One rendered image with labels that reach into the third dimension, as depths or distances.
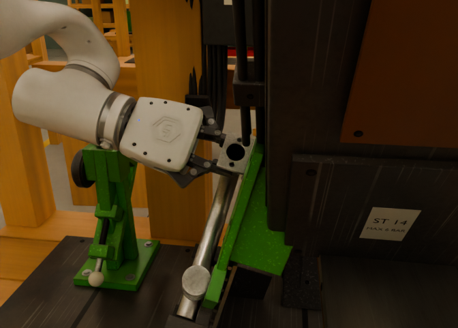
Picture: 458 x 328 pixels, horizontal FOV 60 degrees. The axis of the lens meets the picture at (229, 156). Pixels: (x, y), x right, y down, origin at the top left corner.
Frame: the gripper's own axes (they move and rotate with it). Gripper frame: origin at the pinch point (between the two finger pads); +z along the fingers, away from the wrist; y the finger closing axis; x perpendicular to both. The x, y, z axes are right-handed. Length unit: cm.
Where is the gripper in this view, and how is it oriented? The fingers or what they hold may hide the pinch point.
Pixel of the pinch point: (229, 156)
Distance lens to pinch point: 58.1
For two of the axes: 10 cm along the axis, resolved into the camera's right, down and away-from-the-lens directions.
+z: 9.6, 2.9, -0.3
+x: -0.7, 3.3, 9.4
